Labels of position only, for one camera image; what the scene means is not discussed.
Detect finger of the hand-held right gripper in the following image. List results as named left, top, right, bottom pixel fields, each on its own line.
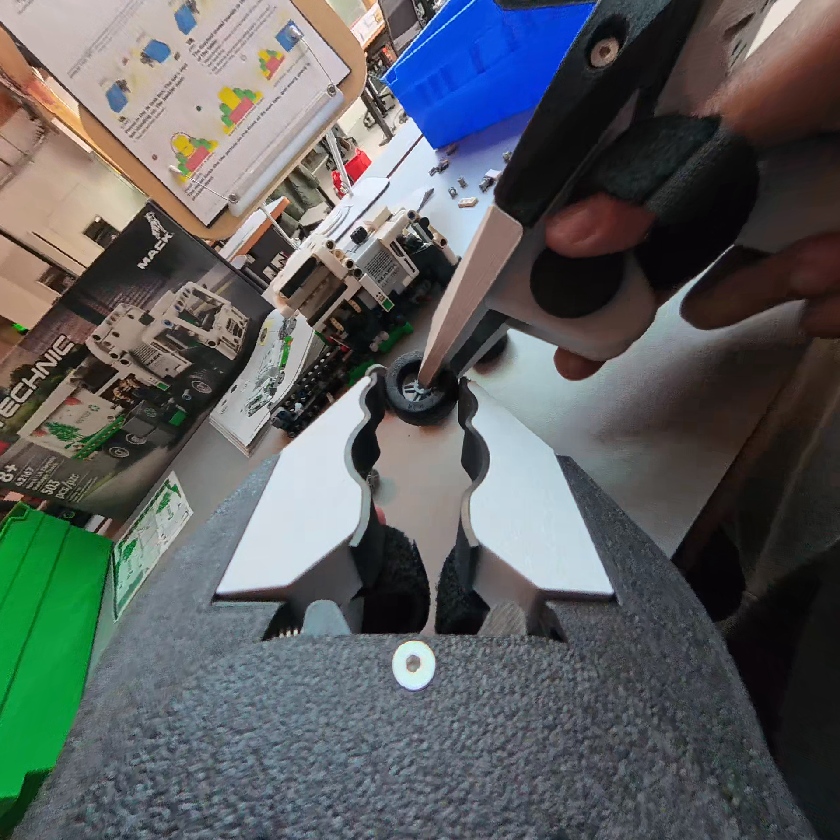
left=453, top=307, right=511, bottom=382
left=415, top=203, right=526, bottom=395

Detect green white sticker sheet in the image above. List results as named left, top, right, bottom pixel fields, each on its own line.
left=112, top=471, right=195, bottom=622

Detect instruction sheet on board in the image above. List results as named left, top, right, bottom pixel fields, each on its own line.
left=0, top=0, right=368, bottom=242

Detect person's right hand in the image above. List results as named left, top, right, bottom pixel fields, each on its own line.
left=545, top=26, right=840, bottom=383

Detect red object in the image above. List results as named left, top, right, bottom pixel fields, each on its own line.
left=331, top=150, right=372, bottom=195

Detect blue plastic bin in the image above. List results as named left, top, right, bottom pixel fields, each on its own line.
left=381, top=0, right=599, bottom=150

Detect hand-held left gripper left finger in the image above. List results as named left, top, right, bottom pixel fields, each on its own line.
left=214, top=364, right=388, bottom=636

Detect printed instruction sheet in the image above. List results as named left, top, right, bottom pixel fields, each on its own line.
left=0, top=0, right=352, bottom=227

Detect green plastic bin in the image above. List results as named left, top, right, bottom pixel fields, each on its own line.
left=0, top=500, right=114, bottom=818

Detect black rubber lego tyre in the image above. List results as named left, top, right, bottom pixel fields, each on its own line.
left=386, top=351, right=460, bottom=427

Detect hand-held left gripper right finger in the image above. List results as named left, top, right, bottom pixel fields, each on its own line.
left=456, top=377, right=618, bottom=636

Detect dark lego set box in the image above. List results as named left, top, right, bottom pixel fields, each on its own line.
left=0, top=202, right=278, bottom=521

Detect lego truck model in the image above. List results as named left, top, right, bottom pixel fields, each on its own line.
left=261, top=205, right=462, bottom=435

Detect person's dark clothing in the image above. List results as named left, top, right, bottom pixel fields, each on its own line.
left=669, top=328, right=840, bottom=840

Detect lego instruction booklet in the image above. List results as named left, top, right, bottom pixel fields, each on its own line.
left=210, top=314, right=317, bottom=458

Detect scattered small lego pieces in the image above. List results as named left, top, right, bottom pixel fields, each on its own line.
left=413, top=143, right=514, bottom=212

